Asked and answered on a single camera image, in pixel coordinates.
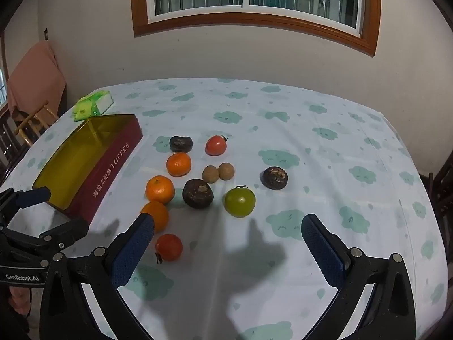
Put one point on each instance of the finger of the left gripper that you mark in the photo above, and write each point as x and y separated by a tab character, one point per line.
33	197
66	234

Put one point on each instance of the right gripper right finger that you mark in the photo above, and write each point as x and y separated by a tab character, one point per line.
329	252

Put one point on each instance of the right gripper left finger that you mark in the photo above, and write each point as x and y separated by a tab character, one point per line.
128	248

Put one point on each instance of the small red tomato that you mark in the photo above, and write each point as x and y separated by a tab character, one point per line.
168	247

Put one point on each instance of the orange mandarin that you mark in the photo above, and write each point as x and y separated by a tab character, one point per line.
160	188
178	164
159	213

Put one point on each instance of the brown longan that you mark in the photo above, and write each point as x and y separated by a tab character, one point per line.
210	174
226	171

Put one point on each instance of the person's left hand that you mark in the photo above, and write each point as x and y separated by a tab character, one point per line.
20	300

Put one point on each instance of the dark wooden bench left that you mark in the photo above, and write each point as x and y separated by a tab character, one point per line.
12	151

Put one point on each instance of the red toffee tin box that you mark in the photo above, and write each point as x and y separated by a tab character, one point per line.
81	171

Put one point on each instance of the dark passion fruit centre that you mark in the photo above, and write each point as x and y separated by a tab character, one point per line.
197	194

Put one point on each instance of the dark passion fruit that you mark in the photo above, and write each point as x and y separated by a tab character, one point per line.
274	178
197	194

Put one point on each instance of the wooden chair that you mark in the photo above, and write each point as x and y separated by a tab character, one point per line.
36	122

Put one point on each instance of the dark passion fruit right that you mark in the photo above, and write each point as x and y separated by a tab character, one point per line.
274	178

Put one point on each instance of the dark wrinkled fruit far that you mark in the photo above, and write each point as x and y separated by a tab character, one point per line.
181	144

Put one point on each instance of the green tomato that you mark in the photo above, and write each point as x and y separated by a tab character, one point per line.
239	201

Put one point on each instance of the cloud pattern tablecloth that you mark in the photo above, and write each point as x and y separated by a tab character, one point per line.
251	277

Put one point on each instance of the green tissue pack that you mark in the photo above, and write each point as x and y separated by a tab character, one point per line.
92	105

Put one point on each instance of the wooden framed window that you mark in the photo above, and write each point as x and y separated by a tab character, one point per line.
353	23

